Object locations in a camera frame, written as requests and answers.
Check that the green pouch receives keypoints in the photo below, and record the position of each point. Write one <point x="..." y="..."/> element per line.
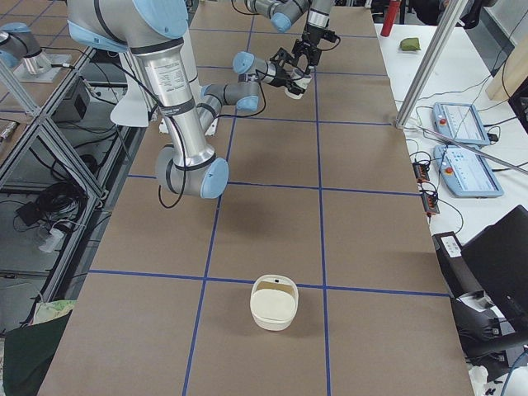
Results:
<point x="410" y="44"/>

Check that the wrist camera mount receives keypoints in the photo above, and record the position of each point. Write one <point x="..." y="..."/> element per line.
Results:
<point x="282" y="58"/>

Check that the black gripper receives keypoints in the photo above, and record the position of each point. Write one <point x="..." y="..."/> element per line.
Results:
<point x="281" y="77"/>
<point x="309" y="35"/>

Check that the teach pendant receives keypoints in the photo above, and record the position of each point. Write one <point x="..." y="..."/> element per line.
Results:
<point x="465" y="174"/>
<point x="460" y="122"/>

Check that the dark green cloth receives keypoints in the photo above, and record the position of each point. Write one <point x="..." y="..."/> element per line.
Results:
<point x="28" y="353"/>

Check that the white HOME mug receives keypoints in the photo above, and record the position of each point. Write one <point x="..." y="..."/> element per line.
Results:
<point x="297" y="83"/>

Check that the near teach pendant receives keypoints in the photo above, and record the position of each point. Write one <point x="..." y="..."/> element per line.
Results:
<point x="465" y="174"/>

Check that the black monitor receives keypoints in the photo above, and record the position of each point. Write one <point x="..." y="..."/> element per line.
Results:
<point x="497" y="257"/>

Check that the far teach pendant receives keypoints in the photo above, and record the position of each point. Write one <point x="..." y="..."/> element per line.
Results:
<point x="460" y="122"/>

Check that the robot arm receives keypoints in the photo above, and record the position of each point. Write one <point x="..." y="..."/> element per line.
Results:
<point x="284" y="14"/>
<point x="188" y="165"/>

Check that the red bottle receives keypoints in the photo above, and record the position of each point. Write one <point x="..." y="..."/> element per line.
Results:
<point x="390" y="17"/>

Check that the aluminium frame post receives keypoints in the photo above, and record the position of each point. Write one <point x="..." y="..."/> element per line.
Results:
<point x="449" y="20"/>

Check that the brown table mat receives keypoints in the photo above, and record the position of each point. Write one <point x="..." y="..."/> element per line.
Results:
<point x="322" y="191"/>

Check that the cream lidded bin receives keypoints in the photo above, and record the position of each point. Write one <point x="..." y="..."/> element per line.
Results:
<point x="274" y="302"/>

